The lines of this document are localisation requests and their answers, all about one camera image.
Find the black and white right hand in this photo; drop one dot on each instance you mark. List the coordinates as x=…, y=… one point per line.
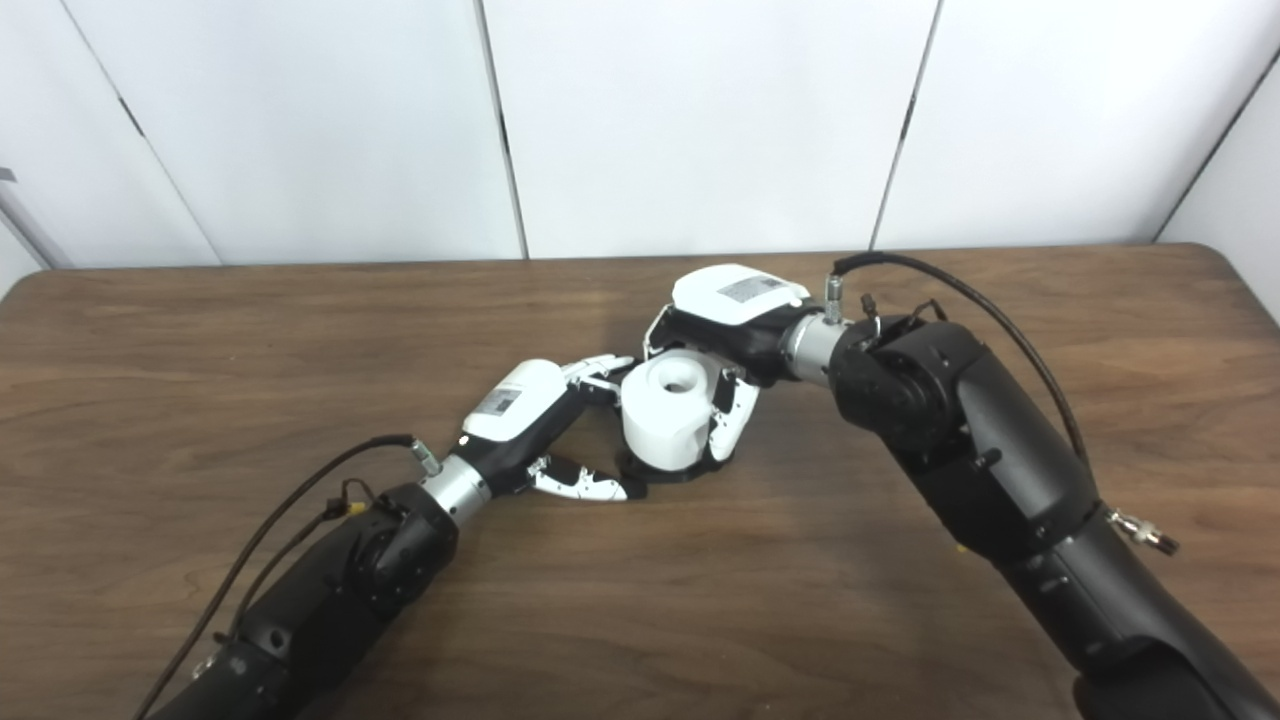
x=735, y=295

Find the black and white left hand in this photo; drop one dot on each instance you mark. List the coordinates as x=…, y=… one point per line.
x=515, y=405

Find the round white plastic piece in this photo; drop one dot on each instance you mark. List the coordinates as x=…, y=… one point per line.
x=665, y=420

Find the black plastic holder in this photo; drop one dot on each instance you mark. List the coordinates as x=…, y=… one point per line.
x=660, y=475

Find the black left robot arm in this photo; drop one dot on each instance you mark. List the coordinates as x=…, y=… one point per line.
x=350, y=580

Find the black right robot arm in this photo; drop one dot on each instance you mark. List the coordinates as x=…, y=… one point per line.
x=990, y=450

